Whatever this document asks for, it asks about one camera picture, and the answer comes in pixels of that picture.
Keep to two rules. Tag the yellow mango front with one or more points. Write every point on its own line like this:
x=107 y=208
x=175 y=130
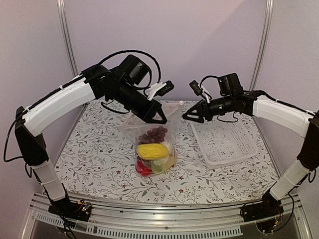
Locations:
x=152 y=151

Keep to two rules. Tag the right aluminium frame post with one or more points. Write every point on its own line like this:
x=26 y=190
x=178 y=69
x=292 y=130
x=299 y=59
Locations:
x=263 y=43

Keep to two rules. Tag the aluminium frame post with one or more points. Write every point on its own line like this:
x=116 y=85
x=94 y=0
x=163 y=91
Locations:
x=263 y=43
x=66 y=36

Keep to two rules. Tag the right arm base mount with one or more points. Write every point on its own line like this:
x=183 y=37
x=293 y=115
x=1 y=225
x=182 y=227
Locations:
x=269 y=211

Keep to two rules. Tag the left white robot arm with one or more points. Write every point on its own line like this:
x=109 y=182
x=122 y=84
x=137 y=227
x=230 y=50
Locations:
x=121 y=83

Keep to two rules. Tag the clear zip top bag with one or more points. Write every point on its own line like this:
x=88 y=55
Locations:
x=133 y=127

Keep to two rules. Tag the red bell pepper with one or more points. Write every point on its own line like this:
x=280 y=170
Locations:
x=142 y=170

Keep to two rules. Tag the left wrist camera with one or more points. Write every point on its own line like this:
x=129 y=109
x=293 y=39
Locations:
x=159 y=89

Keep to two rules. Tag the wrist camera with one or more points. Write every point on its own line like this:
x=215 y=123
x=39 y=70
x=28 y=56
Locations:
x=200 y=91
x=159 y=89

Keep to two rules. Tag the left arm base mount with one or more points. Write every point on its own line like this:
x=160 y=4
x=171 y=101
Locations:
x=80 y=210

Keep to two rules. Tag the left aluminium frame post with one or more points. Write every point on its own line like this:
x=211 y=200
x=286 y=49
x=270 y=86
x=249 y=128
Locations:
x=66 y=36

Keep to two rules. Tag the white plastic basket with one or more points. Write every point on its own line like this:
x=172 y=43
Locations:
x=223 y=144

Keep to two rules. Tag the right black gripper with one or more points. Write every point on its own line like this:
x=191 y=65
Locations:
x=203 y=110

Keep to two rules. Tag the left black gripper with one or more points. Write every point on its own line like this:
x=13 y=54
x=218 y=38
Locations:
x=150 y=112

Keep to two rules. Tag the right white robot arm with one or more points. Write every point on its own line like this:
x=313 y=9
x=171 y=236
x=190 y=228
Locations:
x=225 y=94

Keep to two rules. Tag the aluminium front rail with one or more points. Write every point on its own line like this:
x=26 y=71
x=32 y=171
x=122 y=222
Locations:
x=116 y=219

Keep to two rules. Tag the dark red grape bunch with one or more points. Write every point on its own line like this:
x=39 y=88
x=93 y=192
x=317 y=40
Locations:
x=154 y=135

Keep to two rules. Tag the white cauliflower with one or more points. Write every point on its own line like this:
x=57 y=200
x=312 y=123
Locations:
x=162 y=165

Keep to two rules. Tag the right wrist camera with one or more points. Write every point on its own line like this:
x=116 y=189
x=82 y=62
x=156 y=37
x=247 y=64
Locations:
x=200 y=91

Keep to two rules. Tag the floral tablecloth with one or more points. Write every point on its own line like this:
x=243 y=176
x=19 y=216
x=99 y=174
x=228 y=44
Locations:
x=99 y=161

